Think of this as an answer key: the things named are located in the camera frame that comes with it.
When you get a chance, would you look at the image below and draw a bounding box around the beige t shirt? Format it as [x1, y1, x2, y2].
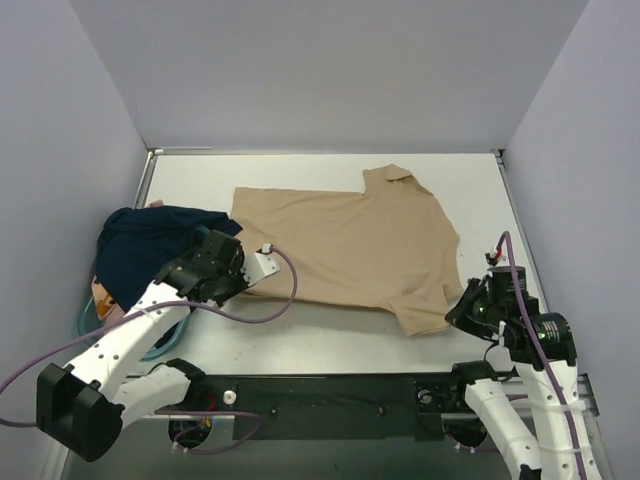
[232, 164, 461, 336]

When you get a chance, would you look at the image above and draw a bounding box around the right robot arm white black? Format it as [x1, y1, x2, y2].
[446, 266, 603, 479]

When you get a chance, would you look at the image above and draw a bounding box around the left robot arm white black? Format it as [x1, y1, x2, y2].
[36, 231, 247, 461]

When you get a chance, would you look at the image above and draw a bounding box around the navy blue t shirt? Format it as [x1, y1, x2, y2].
[95, 205, 242, 311]

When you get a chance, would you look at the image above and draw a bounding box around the pink patterned t shirt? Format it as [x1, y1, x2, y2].
[91, 199, 166, 324]

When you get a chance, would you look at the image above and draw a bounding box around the teal plastic basket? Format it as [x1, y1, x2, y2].
[78, 224, 211, 362]

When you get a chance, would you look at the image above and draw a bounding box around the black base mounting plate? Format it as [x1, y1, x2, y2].
[168, 373, 488, 447]

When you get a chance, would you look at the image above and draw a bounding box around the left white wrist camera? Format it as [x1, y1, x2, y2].
[240, 243, 280, 288]

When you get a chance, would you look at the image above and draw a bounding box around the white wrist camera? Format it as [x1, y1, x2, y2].
[485, 247, 505, 267]
[240, 243, 280, 288]

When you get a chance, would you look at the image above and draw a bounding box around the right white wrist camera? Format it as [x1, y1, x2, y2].
[485, 247, 505, 267]

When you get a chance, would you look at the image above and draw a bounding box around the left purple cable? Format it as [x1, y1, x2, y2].
[0, 244, 301, 456]

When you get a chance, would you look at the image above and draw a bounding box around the aluminium frame rail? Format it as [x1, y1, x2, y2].
[153, 376, 598, 417]

